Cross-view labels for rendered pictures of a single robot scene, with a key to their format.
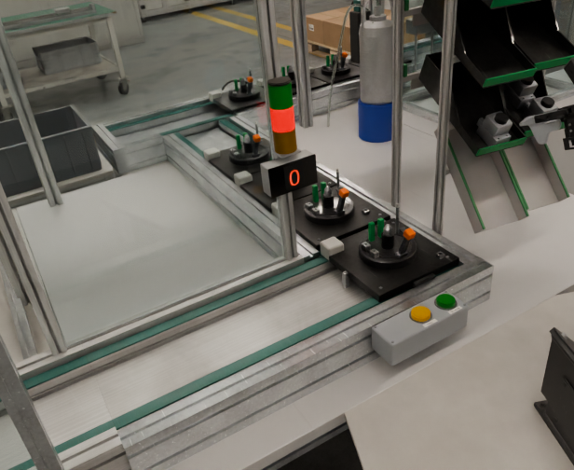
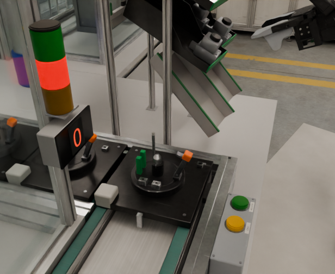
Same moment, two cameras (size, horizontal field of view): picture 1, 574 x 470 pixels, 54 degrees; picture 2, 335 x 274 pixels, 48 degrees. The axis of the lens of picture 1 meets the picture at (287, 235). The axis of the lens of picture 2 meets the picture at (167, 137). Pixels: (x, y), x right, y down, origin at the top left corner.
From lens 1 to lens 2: 0.67 m
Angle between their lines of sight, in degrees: 37
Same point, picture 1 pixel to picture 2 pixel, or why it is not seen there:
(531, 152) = not seen: hidden behind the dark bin
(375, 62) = not seen: hidden behind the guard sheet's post
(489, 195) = (203, 104)
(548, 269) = (246, 147)
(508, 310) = (252, 187)
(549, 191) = (225, 90)
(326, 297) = (131, 247)
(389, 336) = (232, 257)
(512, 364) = (293, 229)
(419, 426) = not seen: outside the picture
